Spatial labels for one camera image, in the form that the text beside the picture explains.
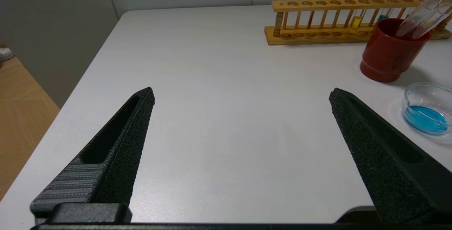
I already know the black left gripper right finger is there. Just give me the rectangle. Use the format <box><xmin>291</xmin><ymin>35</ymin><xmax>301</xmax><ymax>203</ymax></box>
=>
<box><xmin>329</xmin><ymin>88</ymin><xmax>452</xmax><ymax>224</ymax></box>

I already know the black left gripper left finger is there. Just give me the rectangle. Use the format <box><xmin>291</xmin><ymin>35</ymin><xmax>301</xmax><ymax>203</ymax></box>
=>
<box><xmin>30</xmin><ymin>87</ymin><xmax>155</xmax><ymax>224</ymax></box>

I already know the test tube with yellow pigment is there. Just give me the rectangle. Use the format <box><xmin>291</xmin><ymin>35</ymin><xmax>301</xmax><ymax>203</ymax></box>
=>
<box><xmin>350</xmin><ymin>0</ymin><xmax>382</xmax><ymax>30</ymax></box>

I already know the wooden test tube rack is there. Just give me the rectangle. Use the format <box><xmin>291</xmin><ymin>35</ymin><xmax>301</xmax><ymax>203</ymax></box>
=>
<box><xmin>264</xmin><ymin>0</ymin><xmax>452</xmax><ymax>46</ymax></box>

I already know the empty glass test tube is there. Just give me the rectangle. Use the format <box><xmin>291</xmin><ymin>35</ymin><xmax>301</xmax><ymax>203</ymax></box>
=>
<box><xmin>395</xmin><ymin>0</ymin><xmax>439</xmax><ymax>38</ymax></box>
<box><xmin>411</xmin><ymin>2</ymin><xmax>452</xmax><ymax>40</ymax></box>

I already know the clear glass beaker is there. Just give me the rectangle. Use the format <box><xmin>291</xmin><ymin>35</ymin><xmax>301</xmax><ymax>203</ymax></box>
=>
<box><xmin>402</xmin><ymin>82</ymin><xmax>452</xmax><ymax>137</ymax></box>

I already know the red plastic cup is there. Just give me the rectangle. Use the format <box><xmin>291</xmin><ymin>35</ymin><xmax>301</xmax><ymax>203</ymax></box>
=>
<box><xmin>359</xmin><ymin>19</ymin><xmax>432</xmax><ymax>83</ymax></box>

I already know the grey white floor object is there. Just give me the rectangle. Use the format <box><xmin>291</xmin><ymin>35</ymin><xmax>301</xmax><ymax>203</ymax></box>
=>
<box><xmin>0</xmin><ymin>46</ymin><xmax>14</xmax><ymax>63</ymax></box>

